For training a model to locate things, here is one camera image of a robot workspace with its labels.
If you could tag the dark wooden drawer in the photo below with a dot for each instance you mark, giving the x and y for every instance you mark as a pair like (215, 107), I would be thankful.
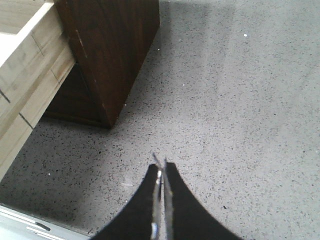
(35, 59)

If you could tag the dark wooden drawer cabinet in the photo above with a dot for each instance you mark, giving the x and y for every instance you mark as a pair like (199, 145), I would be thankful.
(109, 40)

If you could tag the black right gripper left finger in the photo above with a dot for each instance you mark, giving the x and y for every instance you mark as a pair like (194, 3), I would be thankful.
(140, 218)

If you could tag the white panel under counter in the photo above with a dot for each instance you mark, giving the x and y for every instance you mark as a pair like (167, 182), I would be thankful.
(17, 225)

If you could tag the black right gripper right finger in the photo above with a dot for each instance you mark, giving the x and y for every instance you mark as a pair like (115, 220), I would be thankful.
(185, 217)

